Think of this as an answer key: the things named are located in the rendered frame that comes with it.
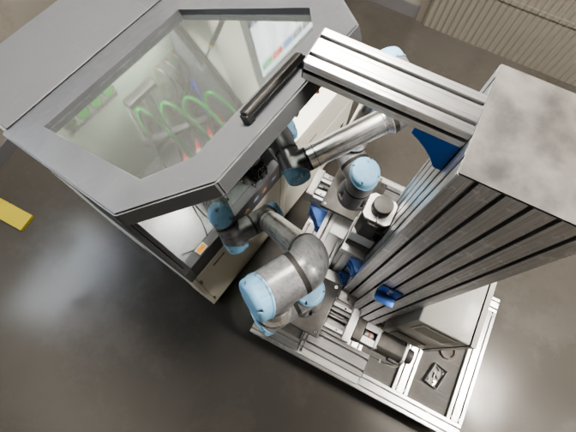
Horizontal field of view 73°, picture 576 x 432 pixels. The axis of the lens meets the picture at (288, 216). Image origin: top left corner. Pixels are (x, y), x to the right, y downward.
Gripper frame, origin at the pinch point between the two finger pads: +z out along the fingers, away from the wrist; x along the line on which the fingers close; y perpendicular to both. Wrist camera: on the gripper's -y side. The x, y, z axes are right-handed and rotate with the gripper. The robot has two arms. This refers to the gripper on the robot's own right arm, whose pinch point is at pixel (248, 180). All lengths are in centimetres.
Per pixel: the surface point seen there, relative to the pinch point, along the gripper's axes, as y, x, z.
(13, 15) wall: -202, 18, 53
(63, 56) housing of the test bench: -68, -11, -28
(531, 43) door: 68, 264, 101
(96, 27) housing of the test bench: -69, 4, -28
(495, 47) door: 47, 260, 116
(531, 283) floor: 157, 97, 122
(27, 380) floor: -64, -141, 122
